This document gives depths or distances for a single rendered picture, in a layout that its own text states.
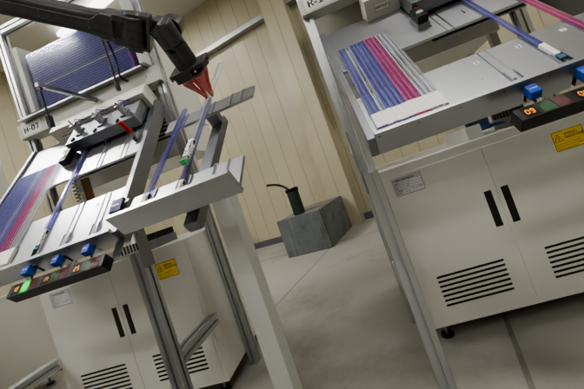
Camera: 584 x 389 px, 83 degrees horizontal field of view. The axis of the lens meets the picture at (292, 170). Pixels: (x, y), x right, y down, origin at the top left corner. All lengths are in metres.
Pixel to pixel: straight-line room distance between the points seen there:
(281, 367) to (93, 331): 0.87
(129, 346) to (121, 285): 0.24
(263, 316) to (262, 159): 3.57
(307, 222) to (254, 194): 1.56
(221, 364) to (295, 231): 2.02
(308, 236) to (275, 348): 2.25
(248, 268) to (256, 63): 3.82
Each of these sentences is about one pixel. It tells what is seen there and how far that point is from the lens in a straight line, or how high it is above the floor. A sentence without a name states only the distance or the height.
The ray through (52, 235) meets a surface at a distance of 1.34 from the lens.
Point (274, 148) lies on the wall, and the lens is 4.38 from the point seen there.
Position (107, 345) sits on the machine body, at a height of 0.32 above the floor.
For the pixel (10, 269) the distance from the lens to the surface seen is 1.37.
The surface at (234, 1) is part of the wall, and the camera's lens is 5.00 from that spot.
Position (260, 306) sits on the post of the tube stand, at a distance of 1.03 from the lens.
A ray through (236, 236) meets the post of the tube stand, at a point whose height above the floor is 0.59.
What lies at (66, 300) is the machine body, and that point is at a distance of 1.72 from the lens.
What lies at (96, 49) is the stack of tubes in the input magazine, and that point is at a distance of 1.79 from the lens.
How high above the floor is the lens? 0.68
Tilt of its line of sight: 3 degrees up
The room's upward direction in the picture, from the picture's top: 19 degrees counter-clockwise
